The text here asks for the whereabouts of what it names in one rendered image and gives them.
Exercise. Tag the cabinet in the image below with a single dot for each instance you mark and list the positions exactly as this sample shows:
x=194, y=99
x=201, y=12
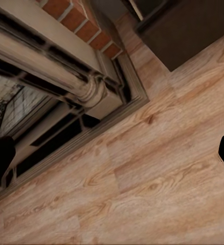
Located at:
x=177, y=30

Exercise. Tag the wood fireplace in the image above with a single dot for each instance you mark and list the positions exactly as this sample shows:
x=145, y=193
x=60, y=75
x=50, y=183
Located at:
x=57, y=93

